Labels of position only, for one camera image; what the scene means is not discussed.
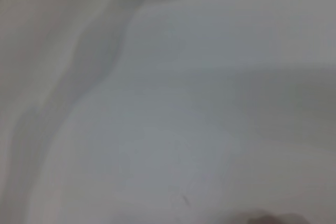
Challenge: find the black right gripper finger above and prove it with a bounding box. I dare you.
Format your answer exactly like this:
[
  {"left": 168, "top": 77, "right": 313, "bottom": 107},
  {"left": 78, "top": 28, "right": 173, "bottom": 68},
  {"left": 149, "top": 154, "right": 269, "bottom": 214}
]
[{"left": 246, "top": 212, "right": 310, "bottom": 224}]

